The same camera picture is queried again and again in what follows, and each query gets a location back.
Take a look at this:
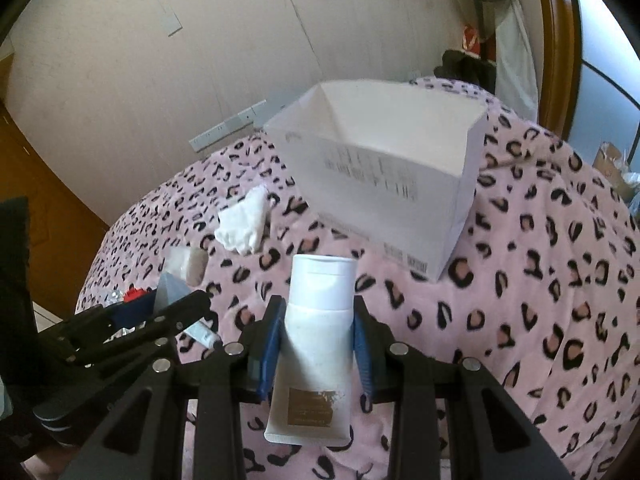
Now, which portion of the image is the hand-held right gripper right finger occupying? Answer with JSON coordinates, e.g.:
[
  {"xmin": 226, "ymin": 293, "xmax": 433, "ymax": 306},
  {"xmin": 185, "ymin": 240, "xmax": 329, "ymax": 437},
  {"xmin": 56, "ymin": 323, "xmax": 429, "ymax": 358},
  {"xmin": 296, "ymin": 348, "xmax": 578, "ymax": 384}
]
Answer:
[{"xmin": 352, "ymin": 296, "xmax": 576, "ymax": 480}]

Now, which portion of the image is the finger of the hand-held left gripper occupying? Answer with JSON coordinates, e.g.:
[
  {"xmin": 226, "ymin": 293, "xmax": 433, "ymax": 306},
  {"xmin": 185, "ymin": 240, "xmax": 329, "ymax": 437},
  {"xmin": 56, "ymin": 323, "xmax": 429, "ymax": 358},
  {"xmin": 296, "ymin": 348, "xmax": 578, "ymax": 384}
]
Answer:
[
  {"xmin": 35, "ymin": 292, "xmax": 158, "ymax": 351},
  {"xmin": 67, "ymin": 290, "xmax": 212, "ymax": 381}
]

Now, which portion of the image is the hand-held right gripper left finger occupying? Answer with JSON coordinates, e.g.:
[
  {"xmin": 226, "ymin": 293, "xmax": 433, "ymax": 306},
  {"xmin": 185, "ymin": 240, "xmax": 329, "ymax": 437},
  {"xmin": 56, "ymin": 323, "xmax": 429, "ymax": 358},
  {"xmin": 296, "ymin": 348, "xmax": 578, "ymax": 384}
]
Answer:
[{"xmin": 60, "ymin": 295, "xmax": 287, "ymax": 480}]

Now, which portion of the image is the grey triangular sponge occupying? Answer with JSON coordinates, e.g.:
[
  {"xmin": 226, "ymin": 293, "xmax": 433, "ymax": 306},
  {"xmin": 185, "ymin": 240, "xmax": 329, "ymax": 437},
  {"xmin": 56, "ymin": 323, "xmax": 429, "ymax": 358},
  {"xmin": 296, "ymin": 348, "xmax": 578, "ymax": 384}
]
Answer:
[{"xmin": 152, "ymin": 271, "xmax": 193, "ymax": 318}]

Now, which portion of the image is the silver foil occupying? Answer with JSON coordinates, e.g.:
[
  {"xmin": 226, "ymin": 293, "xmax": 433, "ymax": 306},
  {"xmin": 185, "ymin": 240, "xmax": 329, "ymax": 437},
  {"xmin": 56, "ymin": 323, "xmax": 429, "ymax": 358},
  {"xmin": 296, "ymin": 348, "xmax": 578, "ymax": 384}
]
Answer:
[{"xmin": 100, "ymin": 290, "xmax": 136, "ymax": 338}]

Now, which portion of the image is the white tube with blue print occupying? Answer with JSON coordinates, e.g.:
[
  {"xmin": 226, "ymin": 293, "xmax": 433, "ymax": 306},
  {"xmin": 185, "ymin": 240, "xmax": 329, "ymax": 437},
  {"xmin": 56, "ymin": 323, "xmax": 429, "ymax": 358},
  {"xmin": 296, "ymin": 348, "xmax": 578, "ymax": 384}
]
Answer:
[{"xmin": 187, "ymin": 319, "xmax": 223, "ymax": 348}]

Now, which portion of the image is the white tube with gold label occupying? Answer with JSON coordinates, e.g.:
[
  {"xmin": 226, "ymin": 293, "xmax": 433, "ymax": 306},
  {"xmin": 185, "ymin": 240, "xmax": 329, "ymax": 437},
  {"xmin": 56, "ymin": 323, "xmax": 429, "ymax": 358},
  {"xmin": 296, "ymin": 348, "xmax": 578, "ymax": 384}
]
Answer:
[{"xmin": 264, "ymin": 254, "xmax": 358, "ymax": 445}]

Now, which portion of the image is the white paper bag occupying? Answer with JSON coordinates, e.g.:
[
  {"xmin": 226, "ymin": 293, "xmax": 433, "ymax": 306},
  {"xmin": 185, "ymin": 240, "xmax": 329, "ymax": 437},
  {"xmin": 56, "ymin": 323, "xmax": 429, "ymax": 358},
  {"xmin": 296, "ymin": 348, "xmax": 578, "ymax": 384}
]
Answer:
[{"xmin": 262, "ymin": 79, "xmax": 488, "ymax": 283}]

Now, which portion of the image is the white tissue pack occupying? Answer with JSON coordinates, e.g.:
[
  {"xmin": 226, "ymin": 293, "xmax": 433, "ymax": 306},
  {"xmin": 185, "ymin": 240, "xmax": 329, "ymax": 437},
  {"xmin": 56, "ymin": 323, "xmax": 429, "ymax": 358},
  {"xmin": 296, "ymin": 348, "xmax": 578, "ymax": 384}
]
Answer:
[{"xmin": 167, "ymin": 246, "xmax": 208, "ymax": 283}]

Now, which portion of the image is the crumpled white cloth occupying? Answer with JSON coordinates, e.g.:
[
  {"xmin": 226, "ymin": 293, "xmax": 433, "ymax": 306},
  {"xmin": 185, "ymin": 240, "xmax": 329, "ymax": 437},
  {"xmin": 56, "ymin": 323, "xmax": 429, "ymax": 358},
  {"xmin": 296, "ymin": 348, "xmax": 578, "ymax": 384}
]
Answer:
[{"xmin": 215, "ymin": 185, "xmax": 273, "ymax": 255}]

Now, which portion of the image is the brown wooden door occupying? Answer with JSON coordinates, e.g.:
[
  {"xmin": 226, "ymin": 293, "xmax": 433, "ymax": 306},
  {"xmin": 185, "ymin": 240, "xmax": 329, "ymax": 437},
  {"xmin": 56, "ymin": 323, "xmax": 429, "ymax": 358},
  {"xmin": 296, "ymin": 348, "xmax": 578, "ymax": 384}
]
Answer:
[{"xmin": 0, "ymin": 100, "xmax": 108, "ymax": 321}]

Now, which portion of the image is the black cloth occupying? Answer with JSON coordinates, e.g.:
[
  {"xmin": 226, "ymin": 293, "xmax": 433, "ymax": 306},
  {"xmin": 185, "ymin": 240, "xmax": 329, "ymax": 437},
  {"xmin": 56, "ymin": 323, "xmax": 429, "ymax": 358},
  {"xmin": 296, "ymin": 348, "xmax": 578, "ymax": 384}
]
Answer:
[{"xmin": 434, "ymin": 49, "xmax": 501, "ymax": 93}]

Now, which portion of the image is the brown cardboard box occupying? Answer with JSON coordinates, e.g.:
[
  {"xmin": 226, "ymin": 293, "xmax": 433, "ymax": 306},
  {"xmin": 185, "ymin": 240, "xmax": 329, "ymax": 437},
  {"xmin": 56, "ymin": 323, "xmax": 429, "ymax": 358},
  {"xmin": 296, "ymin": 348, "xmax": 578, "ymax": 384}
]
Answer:
[{"xmin": 592, "ymin": 141, "xmax": 640, "ymax": 201}]

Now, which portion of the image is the white hanging cloth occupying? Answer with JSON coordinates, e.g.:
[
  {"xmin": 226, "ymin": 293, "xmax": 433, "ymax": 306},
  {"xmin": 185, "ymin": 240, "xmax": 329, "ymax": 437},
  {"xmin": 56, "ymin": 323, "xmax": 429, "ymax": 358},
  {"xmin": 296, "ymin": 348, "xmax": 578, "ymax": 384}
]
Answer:
[{"xmin": 492, "ymin": 2, "xmax": 538, "ymax": 121}]

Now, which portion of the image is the red packet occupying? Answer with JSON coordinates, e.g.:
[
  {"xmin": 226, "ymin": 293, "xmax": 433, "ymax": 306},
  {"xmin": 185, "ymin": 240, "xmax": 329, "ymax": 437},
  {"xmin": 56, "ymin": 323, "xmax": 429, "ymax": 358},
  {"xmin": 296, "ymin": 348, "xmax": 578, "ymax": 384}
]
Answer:
[{"xmin": 462, "ymin": 24, "xmax": 482, "ymax": 56}]

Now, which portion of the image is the frosted glass door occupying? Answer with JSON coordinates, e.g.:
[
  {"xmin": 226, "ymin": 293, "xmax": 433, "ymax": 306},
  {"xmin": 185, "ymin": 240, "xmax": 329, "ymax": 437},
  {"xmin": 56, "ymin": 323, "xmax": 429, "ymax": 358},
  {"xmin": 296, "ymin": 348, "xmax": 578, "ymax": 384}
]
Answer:
[{"xmin": 570, "ymin": 0, "xmax": 640, "ymax": 161}]

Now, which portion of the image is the white wall socket strip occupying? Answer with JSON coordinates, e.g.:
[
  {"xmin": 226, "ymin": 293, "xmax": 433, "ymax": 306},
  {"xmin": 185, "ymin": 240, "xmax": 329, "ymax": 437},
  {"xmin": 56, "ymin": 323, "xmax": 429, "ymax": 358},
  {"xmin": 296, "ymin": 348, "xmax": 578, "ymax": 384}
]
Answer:
[{"xmin": 189, "ymin": 100, "xmax": 268, "ymax": 153}]

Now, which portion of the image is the white wall switch plate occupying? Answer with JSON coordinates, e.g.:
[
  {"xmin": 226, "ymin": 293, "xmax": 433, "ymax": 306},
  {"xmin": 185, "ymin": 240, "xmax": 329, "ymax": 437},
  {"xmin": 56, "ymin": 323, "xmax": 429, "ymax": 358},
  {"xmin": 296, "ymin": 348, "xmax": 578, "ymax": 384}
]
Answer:
[{"xmin": 159, "ymin": 10, "xmax": 183, "ymax": 37}]

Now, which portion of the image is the brown wooden door frame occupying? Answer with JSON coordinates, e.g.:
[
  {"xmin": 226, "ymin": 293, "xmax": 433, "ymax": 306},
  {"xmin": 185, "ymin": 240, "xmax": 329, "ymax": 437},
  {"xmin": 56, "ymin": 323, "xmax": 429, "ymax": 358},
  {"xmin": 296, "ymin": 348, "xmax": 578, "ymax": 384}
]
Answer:
[{"xmin": 530, "ymin": 0, "xmax": 583, "ymax": 141}]

